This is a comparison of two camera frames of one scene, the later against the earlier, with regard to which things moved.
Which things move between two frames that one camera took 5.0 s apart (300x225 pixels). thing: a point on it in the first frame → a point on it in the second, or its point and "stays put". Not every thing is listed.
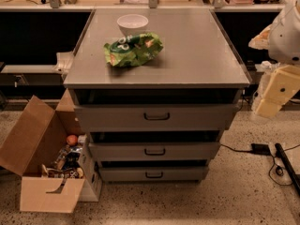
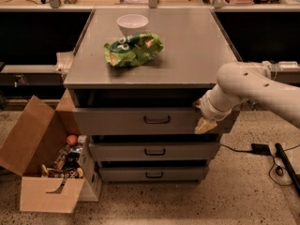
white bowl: [132, 24] stays put
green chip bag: [132, 50] stays put
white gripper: [286, 42] → [207, 108]
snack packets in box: [67, 164] stays put
